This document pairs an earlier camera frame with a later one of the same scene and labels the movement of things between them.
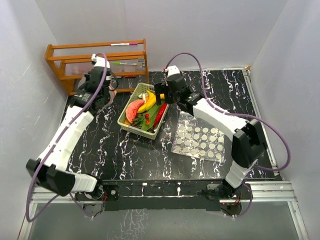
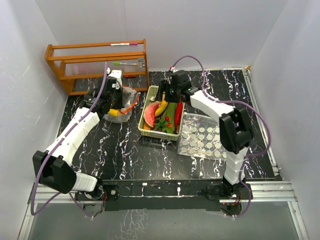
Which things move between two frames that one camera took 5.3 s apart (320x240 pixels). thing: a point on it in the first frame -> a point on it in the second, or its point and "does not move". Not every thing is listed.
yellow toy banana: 151,97 -> 113,112
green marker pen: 125,63 does not move
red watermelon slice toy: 132,108 -> 149,115
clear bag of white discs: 195,138 does not move
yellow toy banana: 150,101 -> 162,106
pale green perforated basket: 141,88 -> 153,95
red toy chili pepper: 160,114 -> 178,115
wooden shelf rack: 128,59 does not move
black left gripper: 88,80 -> 120,104
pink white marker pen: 124,44 does not move
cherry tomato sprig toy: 141,118 -> 160,123
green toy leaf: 154,113 -> 169,117
